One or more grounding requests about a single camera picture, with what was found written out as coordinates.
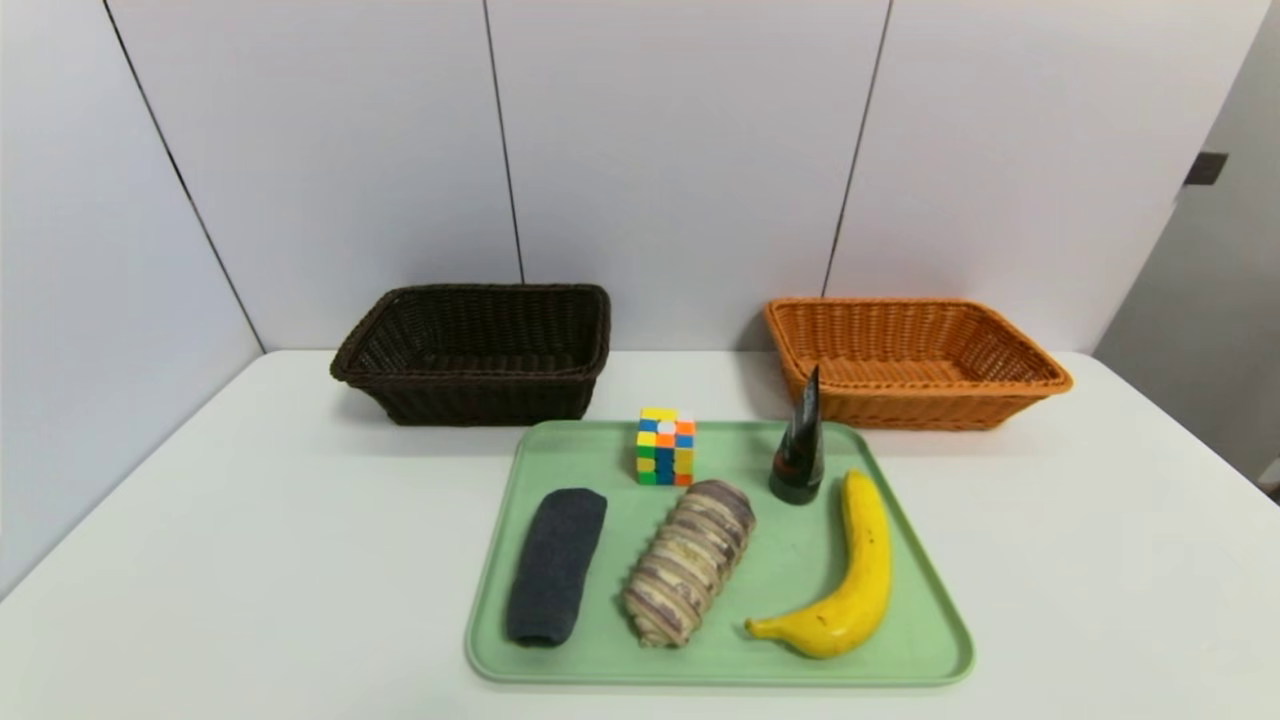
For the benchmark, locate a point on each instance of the multicolour puzzle cube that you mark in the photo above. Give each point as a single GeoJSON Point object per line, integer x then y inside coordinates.
{"type": "Point", "coordinates": [666, 450]}

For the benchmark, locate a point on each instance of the striped twisted bread loaf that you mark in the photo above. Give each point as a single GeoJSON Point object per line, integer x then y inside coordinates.
{"type": "Point", "coordinates": [690, 560]}

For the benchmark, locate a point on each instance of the dark grey towel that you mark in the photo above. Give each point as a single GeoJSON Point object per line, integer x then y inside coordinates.
{"type": "Point", "coordinates": [555, 565]}

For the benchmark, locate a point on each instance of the yellow banana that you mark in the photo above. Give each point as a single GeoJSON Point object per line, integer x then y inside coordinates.
{"type": "Point", "coordinates": [865, 570]}

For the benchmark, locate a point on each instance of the dark brown wicker basket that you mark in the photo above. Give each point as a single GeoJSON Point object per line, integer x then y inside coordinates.
{"type": "Point", "coordinates": [470, 395]}

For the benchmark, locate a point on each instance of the orange wicker basket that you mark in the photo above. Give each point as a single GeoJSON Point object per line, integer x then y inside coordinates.
{"type": "Point", "coordinates": [920, 405]}

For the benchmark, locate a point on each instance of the black cosmetic tube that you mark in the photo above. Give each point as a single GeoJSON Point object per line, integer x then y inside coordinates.
{"type": "Point", "coordinates": [798, 470]}

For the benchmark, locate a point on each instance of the light green plastic tray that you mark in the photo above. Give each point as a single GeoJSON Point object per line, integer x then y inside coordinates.
{"type": "Point", "coordinates": [800, 600]}

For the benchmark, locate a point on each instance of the dark wall fixture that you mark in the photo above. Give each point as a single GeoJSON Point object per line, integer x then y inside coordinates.
{"type": "Point", "coordinates": [1206, 168]}

